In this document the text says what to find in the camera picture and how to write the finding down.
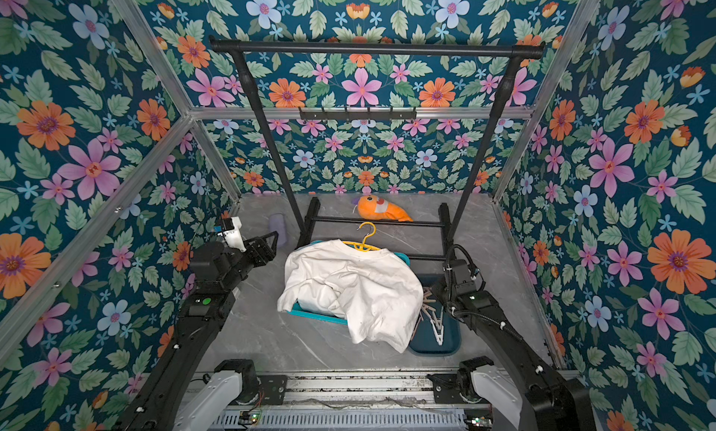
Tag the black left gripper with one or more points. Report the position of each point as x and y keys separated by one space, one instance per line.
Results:
x=266 y=254

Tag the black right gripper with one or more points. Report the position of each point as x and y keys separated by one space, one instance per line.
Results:
x=443 y=288

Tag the white t-shirt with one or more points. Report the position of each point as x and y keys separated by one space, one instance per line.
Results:
x=376 y=292

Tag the yellow plastic hanger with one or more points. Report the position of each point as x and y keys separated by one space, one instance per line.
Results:
x=364 y=238

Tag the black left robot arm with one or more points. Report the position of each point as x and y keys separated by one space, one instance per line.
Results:
x=218 y=269

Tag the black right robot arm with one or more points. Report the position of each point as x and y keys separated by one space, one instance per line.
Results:
x=503 y=341

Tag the teal basket under shirt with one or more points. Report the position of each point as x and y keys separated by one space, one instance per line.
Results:
x=299 y=311

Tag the grey purple cylinder roller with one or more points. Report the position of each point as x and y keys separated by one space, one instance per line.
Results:
x=277 y=224

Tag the dark teal clothespin tray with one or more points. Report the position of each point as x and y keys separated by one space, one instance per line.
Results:
x=422 y=342

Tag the orange plush fish toy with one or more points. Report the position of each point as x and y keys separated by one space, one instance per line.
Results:
x=374 y=208

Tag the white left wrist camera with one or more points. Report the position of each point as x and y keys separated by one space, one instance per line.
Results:
x=228 y=228

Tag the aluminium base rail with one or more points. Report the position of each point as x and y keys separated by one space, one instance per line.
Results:
x=393 y=399

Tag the black wall hook rail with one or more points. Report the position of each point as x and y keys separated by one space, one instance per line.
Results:
x=357 y=114

